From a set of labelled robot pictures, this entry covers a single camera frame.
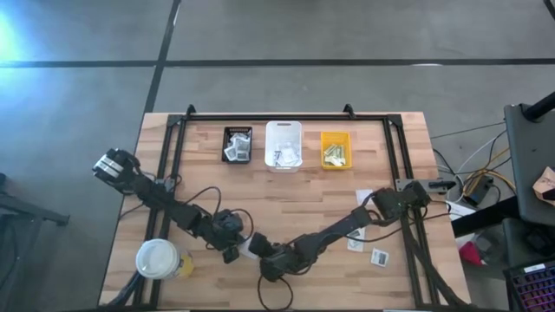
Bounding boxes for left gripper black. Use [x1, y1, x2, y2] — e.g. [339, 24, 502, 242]
[203, 209, 245, 264]

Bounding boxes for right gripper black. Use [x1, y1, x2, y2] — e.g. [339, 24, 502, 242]
[247, 231, 304, 283]

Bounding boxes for plain white square packet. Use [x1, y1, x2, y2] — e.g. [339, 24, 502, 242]
[279, 147, 298, 167]

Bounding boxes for white-lidded yellow wipes canister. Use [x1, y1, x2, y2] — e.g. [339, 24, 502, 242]
[134, 237, 195, 281]

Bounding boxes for black plastic basket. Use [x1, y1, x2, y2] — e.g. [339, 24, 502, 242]
[220, 126, 253, 165]

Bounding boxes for white plastic bin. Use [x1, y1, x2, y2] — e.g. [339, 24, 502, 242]
[264, 120, 304, 173]

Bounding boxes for yellow plastic basket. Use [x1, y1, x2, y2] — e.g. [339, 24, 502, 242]
[320, 131, 352, 171]

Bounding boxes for black floor stand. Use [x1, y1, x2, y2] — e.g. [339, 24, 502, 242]
[0, 172, 71, 312]

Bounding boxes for white paper box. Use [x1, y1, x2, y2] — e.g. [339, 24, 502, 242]
[445, 199, 477, 221]

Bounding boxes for red object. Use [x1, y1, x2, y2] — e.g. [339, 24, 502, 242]
[458, 240, 483, 266]

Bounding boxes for black power supply box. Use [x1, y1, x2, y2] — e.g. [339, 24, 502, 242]
[462, 174, 494, 207]

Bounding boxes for black keyboard blue keys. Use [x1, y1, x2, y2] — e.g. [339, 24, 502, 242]
[501, 258, 555, 312]

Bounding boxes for grey side table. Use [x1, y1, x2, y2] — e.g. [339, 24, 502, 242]
[502, 102, 555, 226]

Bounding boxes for brown cardboard piece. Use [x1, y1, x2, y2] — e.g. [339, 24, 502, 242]
[532, 166, 555, 207]

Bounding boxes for black pole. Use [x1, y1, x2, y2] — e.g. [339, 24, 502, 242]
[522, 90, 555, 123]

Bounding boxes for black sleeved arm cable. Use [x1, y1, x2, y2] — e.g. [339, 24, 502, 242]
[180, 185, 257, 246]
[257, 275, 295, 312]

